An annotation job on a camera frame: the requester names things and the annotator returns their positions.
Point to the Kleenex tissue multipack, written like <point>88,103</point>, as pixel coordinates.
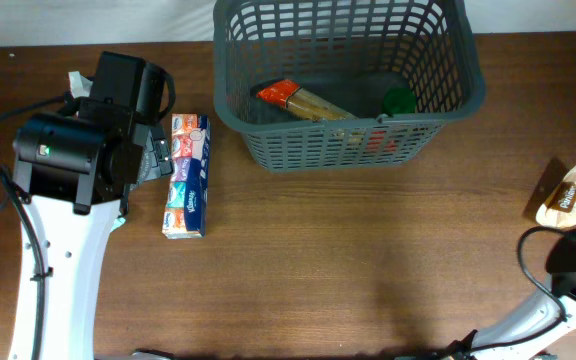
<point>186,206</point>

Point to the teal tissue pocket pack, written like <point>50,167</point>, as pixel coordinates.
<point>118,222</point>

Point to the spaghetti pasta package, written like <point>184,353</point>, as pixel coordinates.
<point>303,104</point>

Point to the grey plastic mesh basket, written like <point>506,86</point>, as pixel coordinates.
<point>349,53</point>

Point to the small green object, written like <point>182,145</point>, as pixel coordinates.
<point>398,100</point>

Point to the beige snack bag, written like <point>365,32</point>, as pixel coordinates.
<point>559,209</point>

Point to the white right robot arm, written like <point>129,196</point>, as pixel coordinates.
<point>540,320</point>

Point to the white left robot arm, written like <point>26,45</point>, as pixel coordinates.
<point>73,173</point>

